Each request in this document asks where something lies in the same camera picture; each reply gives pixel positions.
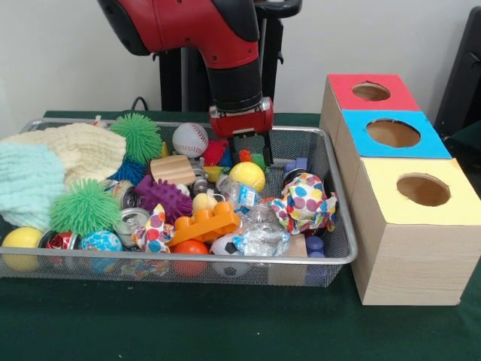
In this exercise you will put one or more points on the purple spiky ball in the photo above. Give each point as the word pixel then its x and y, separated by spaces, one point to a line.
pixel 165 195

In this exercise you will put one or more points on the green spiky rubber ball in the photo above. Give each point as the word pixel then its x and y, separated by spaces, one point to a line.
pixel 139 135
pixel 84 207

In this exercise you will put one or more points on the white baseball with red stitching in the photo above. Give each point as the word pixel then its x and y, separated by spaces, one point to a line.
pixel 190 140

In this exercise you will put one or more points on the mint green muslin cloth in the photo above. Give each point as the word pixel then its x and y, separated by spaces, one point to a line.
pixel 26 184

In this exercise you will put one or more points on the multicolour spiky caterpillar toy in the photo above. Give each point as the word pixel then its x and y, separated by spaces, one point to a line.
pixel 216 150

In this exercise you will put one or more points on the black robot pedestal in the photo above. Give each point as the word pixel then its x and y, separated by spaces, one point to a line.
pixel 270 56

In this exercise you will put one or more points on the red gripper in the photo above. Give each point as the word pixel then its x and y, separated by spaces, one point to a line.
pixel 242 122

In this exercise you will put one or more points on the crumpled colourful patterned paper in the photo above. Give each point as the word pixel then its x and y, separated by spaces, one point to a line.
pixel 306 205

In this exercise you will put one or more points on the dark green table cloth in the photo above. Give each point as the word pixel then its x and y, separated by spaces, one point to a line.
pixel 225 323

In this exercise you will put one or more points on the yellow tennis-style ball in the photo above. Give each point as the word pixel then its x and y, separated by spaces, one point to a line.
pixel 247 177

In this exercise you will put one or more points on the striped light wooden block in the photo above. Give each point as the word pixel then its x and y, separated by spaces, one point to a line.
pixel 171 171

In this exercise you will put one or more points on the wooden box with three holes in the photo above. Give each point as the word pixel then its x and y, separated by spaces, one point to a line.
pixel 413 263

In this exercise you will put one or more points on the black upright panel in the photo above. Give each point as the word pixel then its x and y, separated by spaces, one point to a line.
pixel 464 75

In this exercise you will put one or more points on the cream muslin cloth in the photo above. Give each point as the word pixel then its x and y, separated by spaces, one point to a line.
pixel 86 150

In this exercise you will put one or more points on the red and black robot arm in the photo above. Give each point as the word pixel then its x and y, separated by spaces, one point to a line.
pixel 188 26

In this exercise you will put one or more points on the orange plastic building block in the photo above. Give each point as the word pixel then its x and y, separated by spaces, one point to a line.
pixel 206 223

